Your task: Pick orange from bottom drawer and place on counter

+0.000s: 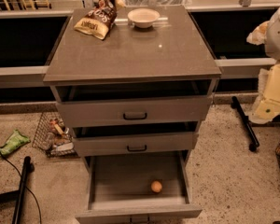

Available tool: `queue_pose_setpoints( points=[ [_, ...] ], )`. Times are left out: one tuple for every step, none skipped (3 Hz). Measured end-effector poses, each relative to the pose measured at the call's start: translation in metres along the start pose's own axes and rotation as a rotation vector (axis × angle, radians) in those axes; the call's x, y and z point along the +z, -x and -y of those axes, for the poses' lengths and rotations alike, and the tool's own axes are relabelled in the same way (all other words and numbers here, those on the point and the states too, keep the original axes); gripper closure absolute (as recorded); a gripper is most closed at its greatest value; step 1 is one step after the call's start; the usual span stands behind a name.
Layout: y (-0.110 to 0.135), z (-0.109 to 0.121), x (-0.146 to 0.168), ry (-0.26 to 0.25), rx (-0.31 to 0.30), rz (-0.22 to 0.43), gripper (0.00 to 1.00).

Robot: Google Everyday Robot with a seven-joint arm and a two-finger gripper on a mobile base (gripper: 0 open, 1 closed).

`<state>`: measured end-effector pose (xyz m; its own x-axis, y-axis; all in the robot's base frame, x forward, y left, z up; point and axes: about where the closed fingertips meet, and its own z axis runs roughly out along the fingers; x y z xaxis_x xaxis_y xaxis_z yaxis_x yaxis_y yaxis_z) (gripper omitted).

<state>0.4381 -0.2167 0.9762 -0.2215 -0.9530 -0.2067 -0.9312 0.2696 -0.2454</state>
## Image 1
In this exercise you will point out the grey drawer cabinet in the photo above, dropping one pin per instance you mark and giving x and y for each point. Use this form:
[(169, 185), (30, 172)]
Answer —
[(171, 50)]

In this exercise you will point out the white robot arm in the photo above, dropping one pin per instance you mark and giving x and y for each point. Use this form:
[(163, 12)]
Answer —
[(269, 80)]

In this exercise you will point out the grey bottom drawer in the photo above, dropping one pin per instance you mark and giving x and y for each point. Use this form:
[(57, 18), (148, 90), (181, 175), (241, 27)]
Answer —
[(119, 189)]

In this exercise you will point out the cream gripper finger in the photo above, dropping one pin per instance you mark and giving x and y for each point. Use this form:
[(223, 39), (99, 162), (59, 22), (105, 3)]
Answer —
[(264, 111), (258, 35)]

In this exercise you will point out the orange fruit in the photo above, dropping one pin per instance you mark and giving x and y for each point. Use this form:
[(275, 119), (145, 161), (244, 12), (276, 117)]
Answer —
[(156, 186)]

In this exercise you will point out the grey top drawer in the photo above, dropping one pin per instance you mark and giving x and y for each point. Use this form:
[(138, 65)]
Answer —
[(133, 103)]

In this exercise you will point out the wire basket with items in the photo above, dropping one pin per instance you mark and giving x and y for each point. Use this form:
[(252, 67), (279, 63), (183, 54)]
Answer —
[(52, 137)]

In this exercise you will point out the grey middle drawer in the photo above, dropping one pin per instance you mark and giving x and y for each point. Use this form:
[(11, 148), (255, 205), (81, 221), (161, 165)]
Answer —
[(136, 138)]

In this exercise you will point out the grey drawer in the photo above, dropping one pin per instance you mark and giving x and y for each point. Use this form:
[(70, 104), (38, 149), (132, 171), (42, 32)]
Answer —
[(133, 103), (119, 189), (136, 138)]

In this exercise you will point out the black stand leg right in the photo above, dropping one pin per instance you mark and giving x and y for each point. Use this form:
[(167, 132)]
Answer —
[(254, 142)]

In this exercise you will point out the black stand leg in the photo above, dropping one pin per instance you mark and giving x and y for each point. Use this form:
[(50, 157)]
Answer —
[(254, 142), (17, 196)]

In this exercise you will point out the black stand leg left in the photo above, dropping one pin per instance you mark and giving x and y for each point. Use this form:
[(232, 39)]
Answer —
[(17, 196)]

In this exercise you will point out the white bowl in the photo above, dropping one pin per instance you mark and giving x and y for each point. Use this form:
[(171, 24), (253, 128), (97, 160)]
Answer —
[(143, 17)]

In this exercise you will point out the green snack bag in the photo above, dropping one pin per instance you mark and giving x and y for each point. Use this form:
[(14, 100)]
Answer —
[(14, 142)]

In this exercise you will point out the brown yellow chip bag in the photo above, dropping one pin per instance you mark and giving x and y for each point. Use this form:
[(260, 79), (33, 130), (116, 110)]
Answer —
[(99, 20)]

